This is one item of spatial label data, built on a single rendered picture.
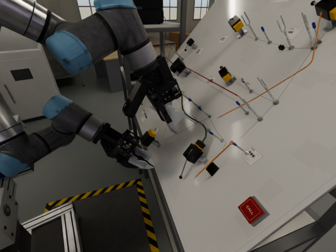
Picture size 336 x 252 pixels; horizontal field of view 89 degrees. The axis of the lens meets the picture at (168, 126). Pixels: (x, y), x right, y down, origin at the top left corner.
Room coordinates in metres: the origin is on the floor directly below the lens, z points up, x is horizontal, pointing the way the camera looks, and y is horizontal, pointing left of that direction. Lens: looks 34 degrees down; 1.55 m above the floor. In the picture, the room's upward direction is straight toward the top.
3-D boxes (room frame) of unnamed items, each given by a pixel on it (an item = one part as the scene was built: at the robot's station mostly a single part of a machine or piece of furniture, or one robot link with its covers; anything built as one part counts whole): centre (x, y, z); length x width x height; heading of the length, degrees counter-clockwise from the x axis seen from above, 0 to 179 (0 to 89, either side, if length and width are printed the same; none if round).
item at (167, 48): (6.01, 0.70, 0.40); 2.34 x 0.77 x 0.80; 32
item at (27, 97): (2.78, 2.31, 0.78); 0.79 x 0.69 x 1.56; 32
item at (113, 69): (4.30, 1.35, 0.37); 1.33 x 0.69 x 0.73; 33
